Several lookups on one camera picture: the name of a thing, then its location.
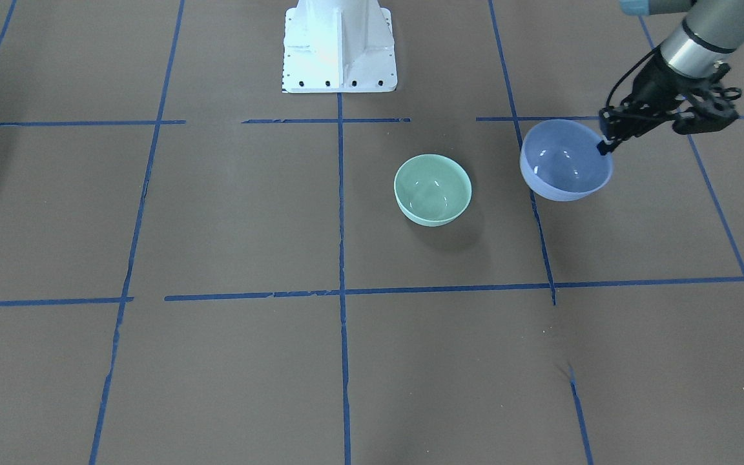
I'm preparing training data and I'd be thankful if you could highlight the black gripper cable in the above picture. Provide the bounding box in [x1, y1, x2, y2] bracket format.
[606, 48, 659, 112]

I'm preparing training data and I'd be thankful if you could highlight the green bowl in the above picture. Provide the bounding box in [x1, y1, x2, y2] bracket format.
[393, 154, 473, 227]

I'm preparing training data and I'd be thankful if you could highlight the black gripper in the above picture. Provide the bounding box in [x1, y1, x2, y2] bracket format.
[597, 57, 742, 156]

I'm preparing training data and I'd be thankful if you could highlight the blue bowl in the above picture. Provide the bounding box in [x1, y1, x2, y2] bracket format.
[519, 119, 614, 202]

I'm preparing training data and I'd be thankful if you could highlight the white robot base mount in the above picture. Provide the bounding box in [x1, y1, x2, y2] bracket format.
[281, 1, 398, 94]

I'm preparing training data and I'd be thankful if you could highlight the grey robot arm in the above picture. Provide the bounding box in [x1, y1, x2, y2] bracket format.
[597, 1, 744, 156]

